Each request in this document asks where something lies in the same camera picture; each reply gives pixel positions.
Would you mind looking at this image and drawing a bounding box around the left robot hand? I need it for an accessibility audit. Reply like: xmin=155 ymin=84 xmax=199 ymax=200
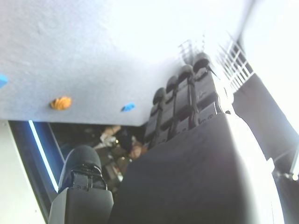
xmin=48 ymin=52 xmax=285 ymax=224

